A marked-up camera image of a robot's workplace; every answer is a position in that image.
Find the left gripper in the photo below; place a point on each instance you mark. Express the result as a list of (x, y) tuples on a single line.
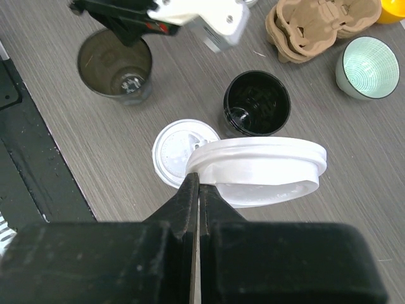
[(128, 20)]

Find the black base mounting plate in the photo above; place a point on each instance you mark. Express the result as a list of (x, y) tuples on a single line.
[(36, 182)]

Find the light green bowl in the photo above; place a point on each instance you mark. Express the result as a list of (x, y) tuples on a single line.
[(367, 69)]

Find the cardboard cup carrier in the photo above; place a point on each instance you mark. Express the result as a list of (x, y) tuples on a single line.
[(301, 30)]

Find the white cup lid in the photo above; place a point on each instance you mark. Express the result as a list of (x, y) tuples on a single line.
[(259, 171), (174, 145)]

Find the black paper coffee cup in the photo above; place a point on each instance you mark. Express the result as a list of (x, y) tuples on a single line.
[(115, 71)]

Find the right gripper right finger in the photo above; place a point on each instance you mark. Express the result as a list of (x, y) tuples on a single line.
[(282, 262)]

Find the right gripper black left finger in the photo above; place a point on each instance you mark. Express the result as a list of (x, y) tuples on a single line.
[(152, 261)]

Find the orange bowl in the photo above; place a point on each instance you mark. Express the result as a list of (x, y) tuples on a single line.
[(393, 11)]

